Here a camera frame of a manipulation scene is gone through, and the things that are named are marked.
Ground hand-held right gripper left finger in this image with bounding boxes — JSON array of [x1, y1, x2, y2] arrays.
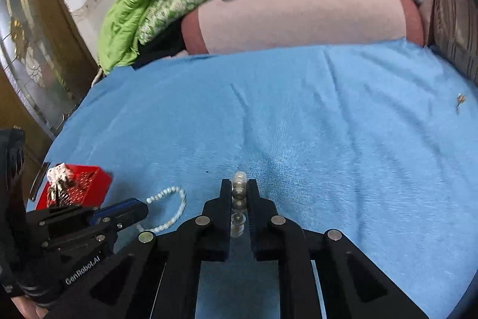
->
[[47, 178, 233, 319]]

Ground black phone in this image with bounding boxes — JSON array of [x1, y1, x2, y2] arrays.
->
[[30, 161, 51, 203]]

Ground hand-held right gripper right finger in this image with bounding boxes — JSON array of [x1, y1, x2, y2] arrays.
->
[[246, 178, 430, 319]]

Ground white dotted scrunchie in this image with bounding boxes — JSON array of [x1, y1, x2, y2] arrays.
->
[[46, 163, 74, 182]]

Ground striped floral cushion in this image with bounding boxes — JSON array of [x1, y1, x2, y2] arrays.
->
[[429, 0, 478, 82]]

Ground pink bolster cushion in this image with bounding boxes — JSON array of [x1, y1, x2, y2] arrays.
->
[[181, 0, 425, 57]]

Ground pale blue pearl bracelet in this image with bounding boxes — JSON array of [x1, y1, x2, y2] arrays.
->
[[136, 185, 187, 234]]

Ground white cord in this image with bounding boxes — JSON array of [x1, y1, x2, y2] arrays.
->
[[90, 67, 104, 89]]

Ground wooden door with glass panel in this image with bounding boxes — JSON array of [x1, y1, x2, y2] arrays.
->
[[0, 0, 102, 193]]

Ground person's left hand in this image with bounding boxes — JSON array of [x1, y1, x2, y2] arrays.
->
[[14, 297, 50, 319]]

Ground blue blanket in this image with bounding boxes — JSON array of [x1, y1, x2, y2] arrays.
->
[[25, 38, 478, 319]]

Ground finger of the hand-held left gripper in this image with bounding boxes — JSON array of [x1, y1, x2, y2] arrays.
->
[[93, 197, 150, 231]]

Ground grey clear bead bracelet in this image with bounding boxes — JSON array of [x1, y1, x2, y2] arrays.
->
[[230, 171, 248, 238]]

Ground red box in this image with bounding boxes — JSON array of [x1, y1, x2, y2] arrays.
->
[[35, 164, 114, 210]]

